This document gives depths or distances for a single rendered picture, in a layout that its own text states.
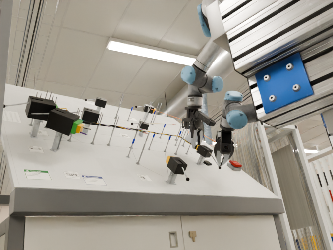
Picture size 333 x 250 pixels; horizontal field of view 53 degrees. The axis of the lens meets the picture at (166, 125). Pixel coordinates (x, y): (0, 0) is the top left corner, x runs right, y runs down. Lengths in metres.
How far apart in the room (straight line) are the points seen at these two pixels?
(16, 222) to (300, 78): 0.80
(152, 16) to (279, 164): 2.29
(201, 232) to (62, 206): 0.56
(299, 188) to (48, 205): 1.81
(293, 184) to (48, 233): 1.82
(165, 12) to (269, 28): 3.38
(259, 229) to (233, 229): 0.16
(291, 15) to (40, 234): 0.83
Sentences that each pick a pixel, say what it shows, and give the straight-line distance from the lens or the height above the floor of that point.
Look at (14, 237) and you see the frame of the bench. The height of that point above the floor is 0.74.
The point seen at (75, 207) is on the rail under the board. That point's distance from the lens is 1.04.
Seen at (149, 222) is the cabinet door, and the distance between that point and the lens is 1.20.
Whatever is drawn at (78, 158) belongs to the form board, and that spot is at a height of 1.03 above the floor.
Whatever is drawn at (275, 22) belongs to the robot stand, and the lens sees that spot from 0.65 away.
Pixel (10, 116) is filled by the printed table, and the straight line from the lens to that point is 1.50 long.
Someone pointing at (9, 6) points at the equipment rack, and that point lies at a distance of 1.29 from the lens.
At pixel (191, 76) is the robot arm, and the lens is 1.49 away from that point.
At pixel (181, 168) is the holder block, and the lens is 1.27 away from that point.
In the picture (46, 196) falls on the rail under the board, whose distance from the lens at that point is 1.02.
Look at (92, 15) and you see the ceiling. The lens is 3.98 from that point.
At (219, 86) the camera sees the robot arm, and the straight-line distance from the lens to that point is 1.60.
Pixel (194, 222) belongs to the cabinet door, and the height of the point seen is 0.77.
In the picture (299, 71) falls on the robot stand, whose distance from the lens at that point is 0.63.
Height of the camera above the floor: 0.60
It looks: 24 degrees up
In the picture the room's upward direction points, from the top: 7 degrees counter-clockwise
